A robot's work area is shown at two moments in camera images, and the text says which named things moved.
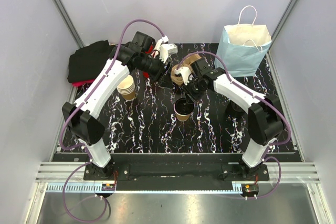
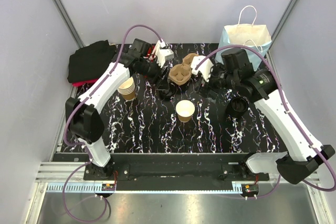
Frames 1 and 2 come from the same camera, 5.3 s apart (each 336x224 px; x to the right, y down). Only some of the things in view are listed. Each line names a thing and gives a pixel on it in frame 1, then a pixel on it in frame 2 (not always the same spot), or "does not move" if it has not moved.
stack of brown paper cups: x=126 y=87 does not move
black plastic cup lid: x=181 y=107 -> x=168 y=91
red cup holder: x=150 y=50 does not move
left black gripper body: x=160 y=75 does not move
